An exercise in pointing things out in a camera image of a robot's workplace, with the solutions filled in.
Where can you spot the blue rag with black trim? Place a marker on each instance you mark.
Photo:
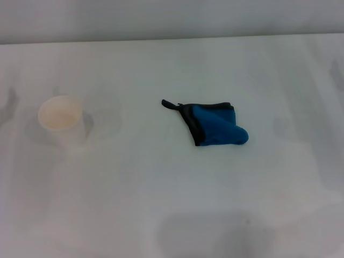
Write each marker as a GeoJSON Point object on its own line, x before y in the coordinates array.
{"type": "Point", "coordinates": [217, 126]}

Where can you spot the white paper cup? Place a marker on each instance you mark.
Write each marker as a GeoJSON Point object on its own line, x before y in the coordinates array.
{"type": "Point", "coordinates": [60, 115]}

